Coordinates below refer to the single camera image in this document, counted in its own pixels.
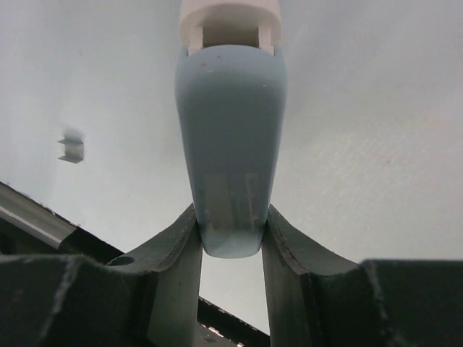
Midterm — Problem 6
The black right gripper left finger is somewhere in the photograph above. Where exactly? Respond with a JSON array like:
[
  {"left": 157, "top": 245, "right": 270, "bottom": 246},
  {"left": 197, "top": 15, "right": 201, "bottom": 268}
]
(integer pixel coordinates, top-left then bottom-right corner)
[{"left": 1, "top": 207, "right": 202, "bottom": 346}]

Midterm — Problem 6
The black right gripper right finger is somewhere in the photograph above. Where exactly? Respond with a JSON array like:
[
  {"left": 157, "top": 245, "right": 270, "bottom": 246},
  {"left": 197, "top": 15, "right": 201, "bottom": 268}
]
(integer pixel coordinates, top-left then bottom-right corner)
[{"left": 262, "top": 207, "right": 462, "bottom": 346}]

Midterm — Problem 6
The small staple strip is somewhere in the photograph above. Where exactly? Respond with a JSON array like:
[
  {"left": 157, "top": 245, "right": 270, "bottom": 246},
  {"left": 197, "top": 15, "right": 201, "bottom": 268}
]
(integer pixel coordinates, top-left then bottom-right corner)
[{"left": 57, "top": 127, "right": 85, "bottom": 164}]

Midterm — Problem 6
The light blue stapler cover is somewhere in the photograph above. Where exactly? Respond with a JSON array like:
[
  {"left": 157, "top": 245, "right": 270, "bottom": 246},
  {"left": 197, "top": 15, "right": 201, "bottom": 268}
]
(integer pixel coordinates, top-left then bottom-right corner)
[{"left": 174, "top": 1, "right": 288, "bottom": 259}]

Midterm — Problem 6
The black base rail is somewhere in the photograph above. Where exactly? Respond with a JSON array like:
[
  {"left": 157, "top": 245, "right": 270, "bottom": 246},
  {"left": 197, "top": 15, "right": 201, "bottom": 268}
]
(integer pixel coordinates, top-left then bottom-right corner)
[{"left": 1, "top": 185, "right": 270, "bottom": 346}]

